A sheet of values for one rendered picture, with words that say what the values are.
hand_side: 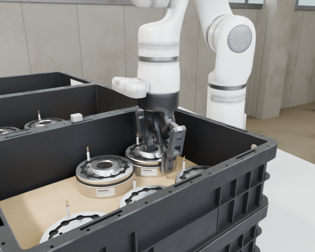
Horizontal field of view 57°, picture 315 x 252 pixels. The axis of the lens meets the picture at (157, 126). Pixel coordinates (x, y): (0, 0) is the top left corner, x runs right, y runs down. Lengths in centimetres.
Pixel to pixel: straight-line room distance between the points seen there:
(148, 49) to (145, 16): 229
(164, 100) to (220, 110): 25
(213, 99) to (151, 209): 44
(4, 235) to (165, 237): 17
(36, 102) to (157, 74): 44
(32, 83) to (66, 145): 61
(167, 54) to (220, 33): 21
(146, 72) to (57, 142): 20
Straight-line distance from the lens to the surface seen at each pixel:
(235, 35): 66
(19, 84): 114
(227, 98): 70
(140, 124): 58
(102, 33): 261
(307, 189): 86
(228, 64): 67
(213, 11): 72
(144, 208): 31
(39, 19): 249
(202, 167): 53
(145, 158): 56
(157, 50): 48
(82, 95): 89
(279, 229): 69
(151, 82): 48
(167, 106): 50
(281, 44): 367
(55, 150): 56
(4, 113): 83
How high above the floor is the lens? 111
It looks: 20 degrees down
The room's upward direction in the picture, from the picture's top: straight up
